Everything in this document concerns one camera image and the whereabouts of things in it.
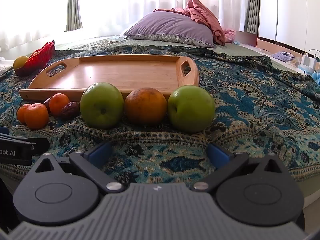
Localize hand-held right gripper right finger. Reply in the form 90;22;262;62
191;142;286;193

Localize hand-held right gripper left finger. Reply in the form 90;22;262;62
35;141;125;194

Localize small mandarin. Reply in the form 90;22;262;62
24;103;49;130
49;93;70;117
17;104;32;125

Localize green apple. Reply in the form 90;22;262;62
167;85;216;133
79;82;125;130

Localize large orange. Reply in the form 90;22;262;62
124;87;167;126

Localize wooden tray with handles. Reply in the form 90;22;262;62
19;54;200;102

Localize blue patterned blanket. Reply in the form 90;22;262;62
0;44;320;188

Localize white cloth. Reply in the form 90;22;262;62
0;56;13;76

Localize yellow citrus fruit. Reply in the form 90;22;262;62
13;56;30;71

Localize red glass bowl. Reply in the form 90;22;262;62
15;39;56;77

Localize green quilted bedspread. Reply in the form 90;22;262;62
54;34;288;70

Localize lilac cloth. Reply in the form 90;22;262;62
271;51;295;63

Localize white chargers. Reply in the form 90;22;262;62
298;49;320;76

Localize purple pillow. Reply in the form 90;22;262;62
123;11;215;48

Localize pink duvet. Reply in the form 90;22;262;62
154;0;237;46

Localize grey-green curtain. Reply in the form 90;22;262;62
244;0;261;34
66;0;83;32

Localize white sheer curtain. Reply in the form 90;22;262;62
0;0;250;53

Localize white wardrobe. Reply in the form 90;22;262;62
258;0;320;53

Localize wooden bed frame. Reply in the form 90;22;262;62
234;31;302;67

